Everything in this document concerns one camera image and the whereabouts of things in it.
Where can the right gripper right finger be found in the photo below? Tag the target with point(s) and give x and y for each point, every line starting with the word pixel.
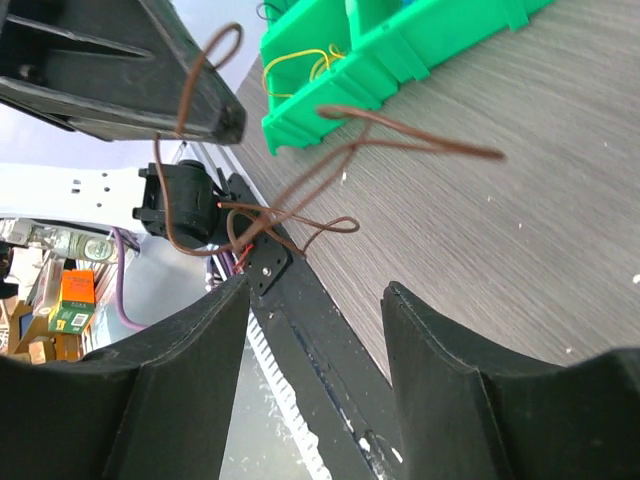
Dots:
pixel 469 408

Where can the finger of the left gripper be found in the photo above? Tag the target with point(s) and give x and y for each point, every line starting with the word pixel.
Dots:
pixel 114 70

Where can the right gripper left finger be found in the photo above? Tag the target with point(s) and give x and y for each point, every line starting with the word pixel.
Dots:
pixel 154 406

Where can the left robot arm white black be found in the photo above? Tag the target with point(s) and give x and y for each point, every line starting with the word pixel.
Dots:
pixel 178 201

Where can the orange green cardboard box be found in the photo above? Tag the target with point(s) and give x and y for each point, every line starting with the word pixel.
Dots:
pixel 76 303

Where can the green compartment tray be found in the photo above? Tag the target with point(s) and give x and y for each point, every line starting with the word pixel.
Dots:
pixel 359 53

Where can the slotted white cable duct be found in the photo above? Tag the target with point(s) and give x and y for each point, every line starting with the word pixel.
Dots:
pixel 285 397

